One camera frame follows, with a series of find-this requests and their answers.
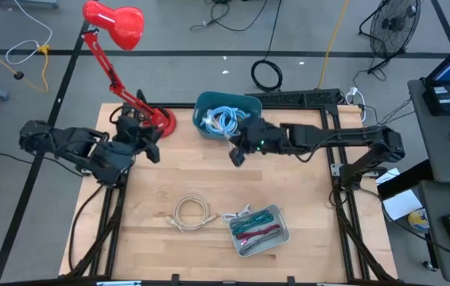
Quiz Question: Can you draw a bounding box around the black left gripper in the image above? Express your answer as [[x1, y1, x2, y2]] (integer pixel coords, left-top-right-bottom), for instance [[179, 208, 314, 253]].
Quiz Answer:
[[116, 115, 164, 164]]

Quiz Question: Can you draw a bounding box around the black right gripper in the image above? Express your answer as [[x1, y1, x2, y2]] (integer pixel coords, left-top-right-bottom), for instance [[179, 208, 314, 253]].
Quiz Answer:
[[228, 118, 286, 168]]

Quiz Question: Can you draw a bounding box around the blue ethernet cable coil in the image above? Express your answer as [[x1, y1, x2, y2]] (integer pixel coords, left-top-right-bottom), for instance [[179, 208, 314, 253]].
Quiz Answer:
[[212, 105, 252, 134], [200, 110, 234, 137]]

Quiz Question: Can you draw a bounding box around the teal plastic bin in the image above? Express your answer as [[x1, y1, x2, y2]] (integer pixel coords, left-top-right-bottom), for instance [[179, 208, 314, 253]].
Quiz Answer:
[[192, 91, 263, 141]]

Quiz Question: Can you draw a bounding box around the beige ethernet cable coil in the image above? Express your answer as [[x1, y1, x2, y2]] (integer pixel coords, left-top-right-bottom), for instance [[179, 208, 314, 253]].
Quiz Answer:
[[164, 193, 219, 233]]

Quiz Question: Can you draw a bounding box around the light grey plastic bin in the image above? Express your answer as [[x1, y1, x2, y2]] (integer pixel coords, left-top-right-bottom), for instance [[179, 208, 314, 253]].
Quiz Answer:
[[227, 203, 291, 258]]

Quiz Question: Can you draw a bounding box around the teal braided USB cable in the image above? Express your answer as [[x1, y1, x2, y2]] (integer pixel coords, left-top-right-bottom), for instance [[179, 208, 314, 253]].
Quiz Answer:
[[239, 211, 274, 226], [231, 220, 266, 236]]

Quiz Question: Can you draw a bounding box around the small white USB cable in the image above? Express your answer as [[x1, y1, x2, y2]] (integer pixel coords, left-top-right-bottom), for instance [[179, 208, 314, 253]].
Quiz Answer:
[[220, 203, 252, 223]]

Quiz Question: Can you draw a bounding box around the maroon braided USB cable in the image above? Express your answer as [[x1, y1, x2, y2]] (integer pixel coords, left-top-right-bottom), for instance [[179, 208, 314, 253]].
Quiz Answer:
[[235, 224, 281, 242]]

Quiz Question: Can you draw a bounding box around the red desk lamp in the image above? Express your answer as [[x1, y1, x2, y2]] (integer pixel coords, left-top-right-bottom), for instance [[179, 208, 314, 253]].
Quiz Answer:
[[81, 0, 177, 139]]

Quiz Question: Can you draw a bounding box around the white paper sheet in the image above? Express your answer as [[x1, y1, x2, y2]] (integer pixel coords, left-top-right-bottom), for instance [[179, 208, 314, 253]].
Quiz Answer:
[[382, 189, 424, 222]]

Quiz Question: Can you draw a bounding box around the black floor fan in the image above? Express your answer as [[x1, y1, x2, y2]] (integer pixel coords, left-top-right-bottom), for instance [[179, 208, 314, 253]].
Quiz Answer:
[[358, 0, 423, 75]]

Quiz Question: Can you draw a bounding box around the grey side desk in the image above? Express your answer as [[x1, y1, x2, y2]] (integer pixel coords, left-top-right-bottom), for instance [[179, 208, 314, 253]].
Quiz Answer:
[[406, 79, 450, 186], [417, 179, 450, 275]]

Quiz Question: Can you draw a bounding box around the yellow blue round disc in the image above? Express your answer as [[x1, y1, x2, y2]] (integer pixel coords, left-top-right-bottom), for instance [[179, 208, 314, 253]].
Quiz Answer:
[[407, 208, 431, 234]]

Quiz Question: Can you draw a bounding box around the black mini computer box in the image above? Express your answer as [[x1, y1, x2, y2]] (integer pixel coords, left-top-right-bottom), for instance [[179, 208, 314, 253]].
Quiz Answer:
[[421, 84, 450, 116]]

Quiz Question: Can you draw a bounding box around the black aluminium frame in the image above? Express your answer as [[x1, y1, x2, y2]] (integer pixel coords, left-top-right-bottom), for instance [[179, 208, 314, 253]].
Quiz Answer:
[[64, 87, 399, 286]]

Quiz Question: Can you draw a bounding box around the black perforated cable tray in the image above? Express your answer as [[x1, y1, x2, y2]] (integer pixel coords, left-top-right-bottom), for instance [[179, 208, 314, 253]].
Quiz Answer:
[[244, 89, 343, 107]]

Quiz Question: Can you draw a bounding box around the black coiled floor cable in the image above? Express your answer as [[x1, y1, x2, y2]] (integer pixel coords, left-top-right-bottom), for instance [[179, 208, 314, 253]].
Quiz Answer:
[[250, 0, 284, 93]]

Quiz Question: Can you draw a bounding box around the white power adapter cable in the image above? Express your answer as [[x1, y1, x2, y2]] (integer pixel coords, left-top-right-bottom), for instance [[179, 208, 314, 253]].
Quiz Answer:
[[343, 86, 368, 123]]

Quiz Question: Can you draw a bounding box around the black loose floor cable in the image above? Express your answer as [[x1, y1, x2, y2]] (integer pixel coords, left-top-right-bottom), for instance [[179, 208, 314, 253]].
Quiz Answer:
[[190, 0, 270, 33]]

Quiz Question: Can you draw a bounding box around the yellow floor cable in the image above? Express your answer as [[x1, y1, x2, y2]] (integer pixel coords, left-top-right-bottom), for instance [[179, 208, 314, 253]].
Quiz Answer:
[[316, 0, 350, 91]]

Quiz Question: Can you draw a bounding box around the yellow cable with plug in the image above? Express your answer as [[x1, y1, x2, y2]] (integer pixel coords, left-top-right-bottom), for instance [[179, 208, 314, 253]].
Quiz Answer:
[[0, 33, 50, 92]]

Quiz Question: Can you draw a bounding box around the white floor cable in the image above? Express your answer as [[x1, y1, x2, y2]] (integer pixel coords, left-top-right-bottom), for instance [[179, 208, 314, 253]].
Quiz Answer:
[[5, 0, 53, 67]]

